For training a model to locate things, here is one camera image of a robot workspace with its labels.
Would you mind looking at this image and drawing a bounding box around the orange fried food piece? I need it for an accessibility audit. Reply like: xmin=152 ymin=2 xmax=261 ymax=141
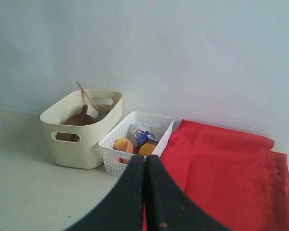
xmin=123 ymin=139 xmax=134 ymax=154

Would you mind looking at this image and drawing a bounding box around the red tablecloth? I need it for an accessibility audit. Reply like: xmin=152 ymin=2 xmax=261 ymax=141
xmin=142 ymin=119 xmax=289 ymax=231

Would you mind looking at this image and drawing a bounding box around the steel table knife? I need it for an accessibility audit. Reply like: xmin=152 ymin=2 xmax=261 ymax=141
xmin=94 ymin=111 xmax=110 ymax=123

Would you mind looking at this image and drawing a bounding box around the yellow lemon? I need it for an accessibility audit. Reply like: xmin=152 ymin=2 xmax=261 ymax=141
xmin=138 ymin=143 xmax=156 ymax=156

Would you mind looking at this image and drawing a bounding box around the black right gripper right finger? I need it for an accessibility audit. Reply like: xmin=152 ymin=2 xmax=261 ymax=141
xmin=144 ymin=155 xmax=229 ymax=231

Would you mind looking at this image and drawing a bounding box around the yellow cheese wedge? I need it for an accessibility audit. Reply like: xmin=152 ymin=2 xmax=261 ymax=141
xmin=113 ymin=138 xmax=129 ymax=152

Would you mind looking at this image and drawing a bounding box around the brown wooden plate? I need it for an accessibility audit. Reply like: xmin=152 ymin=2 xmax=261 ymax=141
xmin=56 ymin=114 xmax=95 ymax=142

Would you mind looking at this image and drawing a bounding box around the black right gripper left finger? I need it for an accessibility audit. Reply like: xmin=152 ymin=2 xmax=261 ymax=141
xmin=66 ymin=155 xmax=145 ymax=231

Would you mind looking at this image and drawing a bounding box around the white perforated basket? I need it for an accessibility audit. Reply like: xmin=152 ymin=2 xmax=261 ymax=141
xmin=99 ymin=112 xmax=174 ymax=177

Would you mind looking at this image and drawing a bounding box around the cream plastic bin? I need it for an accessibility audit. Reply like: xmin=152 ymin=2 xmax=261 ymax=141
xmin=40 ymin=89 xmax=122 ymax=169

